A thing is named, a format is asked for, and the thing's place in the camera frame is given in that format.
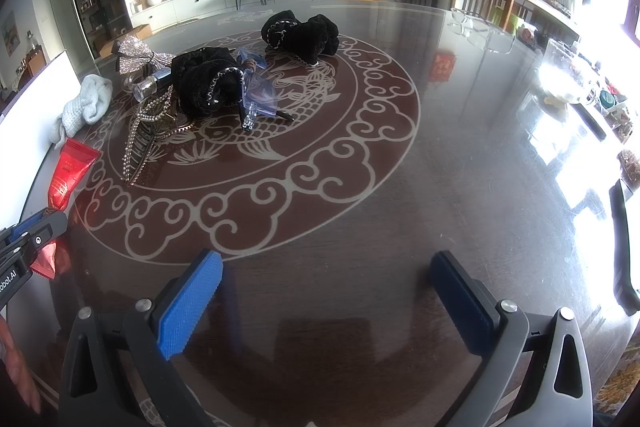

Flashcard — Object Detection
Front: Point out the black chair backrest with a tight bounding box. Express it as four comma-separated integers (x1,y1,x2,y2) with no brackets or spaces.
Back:
608,180,639,317

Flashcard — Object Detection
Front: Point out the black velvet scrunchie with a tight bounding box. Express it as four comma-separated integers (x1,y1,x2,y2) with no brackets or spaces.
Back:
260,10,340,66
170,48,246,122

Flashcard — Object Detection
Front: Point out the rhinestone bow hair clip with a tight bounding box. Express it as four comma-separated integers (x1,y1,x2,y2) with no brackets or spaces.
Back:
113,37,175,75

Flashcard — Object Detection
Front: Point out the black velvet scrunchie near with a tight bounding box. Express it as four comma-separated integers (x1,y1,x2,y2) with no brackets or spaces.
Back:
170,48,246,122

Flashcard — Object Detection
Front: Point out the blue translucent hair clip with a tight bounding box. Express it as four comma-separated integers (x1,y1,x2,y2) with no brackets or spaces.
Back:
236,48,294,131

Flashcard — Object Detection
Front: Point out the red snack packet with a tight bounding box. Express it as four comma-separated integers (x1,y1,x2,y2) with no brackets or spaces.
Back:
30,139,101,280

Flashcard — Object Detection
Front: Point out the pearl gold claw clip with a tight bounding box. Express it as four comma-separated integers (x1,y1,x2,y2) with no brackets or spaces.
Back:
122,86,193,185

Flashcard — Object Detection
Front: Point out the small glass perfume bottle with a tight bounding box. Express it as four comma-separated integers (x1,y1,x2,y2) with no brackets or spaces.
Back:
132,67,171,103

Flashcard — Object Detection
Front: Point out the black velvet scrunchie far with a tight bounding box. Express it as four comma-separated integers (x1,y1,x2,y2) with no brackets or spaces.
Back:
260,10,340,66

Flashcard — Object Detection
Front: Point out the white knitted cloth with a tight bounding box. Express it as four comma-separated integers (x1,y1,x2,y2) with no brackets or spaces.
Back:
49,74,113,150

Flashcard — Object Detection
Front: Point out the white storage box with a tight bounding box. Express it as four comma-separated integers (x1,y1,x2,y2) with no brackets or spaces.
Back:
0,52,80,228

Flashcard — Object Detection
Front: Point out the person's left hand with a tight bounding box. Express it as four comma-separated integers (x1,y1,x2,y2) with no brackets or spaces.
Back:
0,317,41,415

